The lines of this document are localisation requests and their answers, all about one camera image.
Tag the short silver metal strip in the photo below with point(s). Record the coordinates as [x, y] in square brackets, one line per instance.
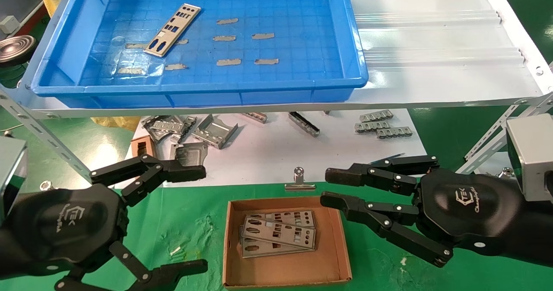
[255, 117]

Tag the silver metal IO shield plate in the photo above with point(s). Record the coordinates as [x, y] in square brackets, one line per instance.
[268, 216]
[177, 31]
[270, 235]
[259, 251]

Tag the white paper sheet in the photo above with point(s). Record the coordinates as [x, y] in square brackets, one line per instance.
[281, 153]

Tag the blue plastic tray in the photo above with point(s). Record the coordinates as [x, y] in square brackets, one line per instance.
[293, 10]

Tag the perforated metal bracket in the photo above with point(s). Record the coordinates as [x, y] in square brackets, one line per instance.
[162, 127]
[189, 124]

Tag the black round disc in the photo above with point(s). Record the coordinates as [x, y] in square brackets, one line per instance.
[15, 49]

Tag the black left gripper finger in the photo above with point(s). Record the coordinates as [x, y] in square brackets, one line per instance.
[181, 172]

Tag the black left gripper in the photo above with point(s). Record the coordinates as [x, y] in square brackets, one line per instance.
[65, 226]

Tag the dark metal strip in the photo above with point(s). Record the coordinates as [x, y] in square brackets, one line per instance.
[304, 124]

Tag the brown cardboard box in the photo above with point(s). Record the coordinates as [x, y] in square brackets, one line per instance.
[285, 269]

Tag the silver binder clip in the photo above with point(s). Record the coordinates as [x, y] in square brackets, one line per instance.
[505, 173]
[299, 185]
[45, 186]

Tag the slotted metal angle strut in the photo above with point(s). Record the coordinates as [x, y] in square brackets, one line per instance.
[492, 140]
[39, 131]

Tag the grey folded metal bracket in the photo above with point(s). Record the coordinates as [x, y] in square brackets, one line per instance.
[214, 132]

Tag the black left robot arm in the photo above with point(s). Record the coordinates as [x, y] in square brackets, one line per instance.
[4, 252]

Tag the small brown cardboard frame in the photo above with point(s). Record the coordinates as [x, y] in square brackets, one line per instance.
[140, 146]

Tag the white shelf board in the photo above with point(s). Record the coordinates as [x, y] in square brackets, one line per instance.
[432, 88]

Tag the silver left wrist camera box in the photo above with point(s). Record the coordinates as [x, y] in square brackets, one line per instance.
[11, 170]

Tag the small white scrap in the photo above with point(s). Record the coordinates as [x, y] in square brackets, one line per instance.
[176, 251]

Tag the small white box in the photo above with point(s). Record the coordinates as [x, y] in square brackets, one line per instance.
[7, 24]

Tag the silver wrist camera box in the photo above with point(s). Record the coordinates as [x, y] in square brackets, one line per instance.
[533, 153]
[11, 170]

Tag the grey square metal bracket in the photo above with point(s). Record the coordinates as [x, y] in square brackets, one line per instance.
[190, 153]

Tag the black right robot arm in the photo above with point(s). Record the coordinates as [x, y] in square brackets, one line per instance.
[538, 230]

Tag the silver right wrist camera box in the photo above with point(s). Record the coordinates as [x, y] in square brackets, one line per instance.
[533, 153]

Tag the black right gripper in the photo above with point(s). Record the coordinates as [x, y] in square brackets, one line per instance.
[466, 204]

